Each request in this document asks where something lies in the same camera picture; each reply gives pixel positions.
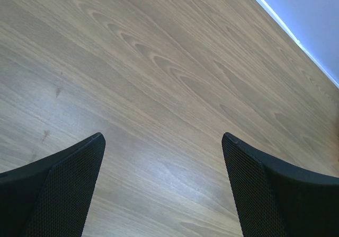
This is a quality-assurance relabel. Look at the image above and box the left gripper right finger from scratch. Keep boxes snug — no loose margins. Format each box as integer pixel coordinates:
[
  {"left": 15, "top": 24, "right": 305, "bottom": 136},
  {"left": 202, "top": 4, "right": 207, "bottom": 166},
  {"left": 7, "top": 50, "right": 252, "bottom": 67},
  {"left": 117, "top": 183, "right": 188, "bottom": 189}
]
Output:
[{"left": 222, "top": 133, "right": 338, "bottom": 236}]

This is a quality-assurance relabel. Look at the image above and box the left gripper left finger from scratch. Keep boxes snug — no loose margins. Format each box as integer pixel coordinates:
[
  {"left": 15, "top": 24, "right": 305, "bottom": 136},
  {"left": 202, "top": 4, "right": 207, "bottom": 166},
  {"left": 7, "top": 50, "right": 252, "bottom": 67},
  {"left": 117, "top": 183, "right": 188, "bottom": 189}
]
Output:
[{"left": 1, "top": 133, "right": 105, "bottom": 236}]

